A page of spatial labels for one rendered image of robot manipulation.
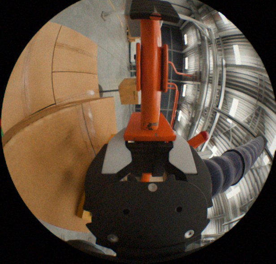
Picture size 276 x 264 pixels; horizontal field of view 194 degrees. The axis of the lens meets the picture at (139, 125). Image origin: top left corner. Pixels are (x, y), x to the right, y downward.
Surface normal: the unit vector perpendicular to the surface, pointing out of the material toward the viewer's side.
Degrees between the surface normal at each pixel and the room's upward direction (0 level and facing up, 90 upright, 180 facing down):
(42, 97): 0
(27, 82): 0
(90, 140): 0
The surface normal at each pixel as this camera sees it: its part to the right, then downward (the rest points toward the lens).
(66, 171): 1.00, 0.01
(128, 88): -0.04, 0.73
